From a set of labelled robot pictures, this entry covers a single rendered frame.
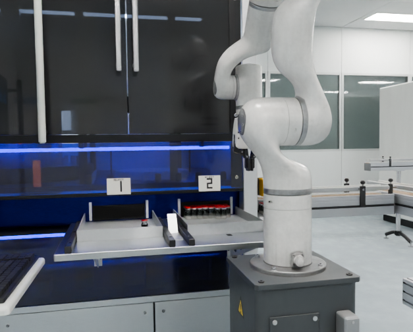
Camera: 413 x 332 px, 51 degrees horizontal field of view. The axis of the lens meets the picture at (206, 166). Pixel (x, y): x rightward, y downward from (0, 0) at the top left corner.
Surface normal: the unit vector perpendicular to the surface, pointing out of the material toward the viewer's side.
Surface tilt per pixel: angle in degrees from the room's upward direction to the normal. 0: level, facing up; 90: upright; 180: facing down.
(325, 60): 90
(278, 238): 90
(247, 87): 90
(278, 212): 90
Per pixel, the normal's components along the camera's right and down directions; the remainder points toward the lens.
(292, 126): 0.21, 0.30
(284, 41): -0.52, 0.22
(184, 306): 0.21, 0.05
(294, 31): -0.12, 0.21
